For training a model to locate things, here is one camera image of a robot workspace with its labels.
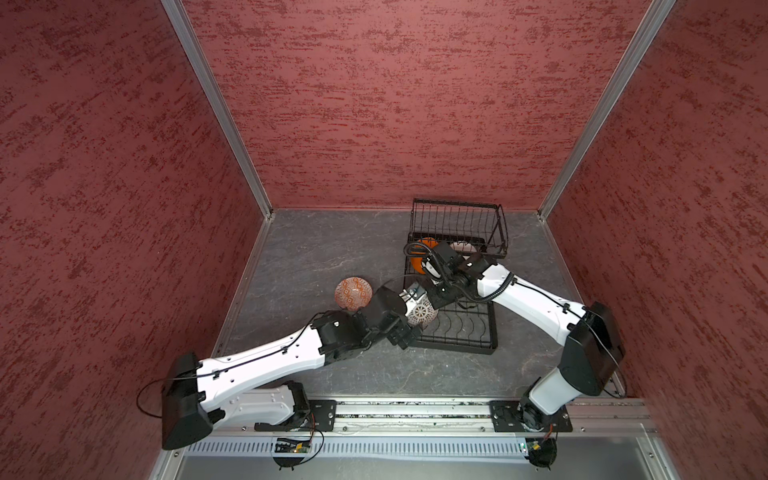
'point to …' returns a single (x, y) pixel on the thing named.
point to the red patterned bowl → (353, 293)
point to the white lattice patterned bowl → (420, 311)
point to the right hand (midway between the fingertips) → (434, 303)
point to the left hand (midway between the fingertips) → (403, 313)
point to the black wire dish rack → (467, 326)
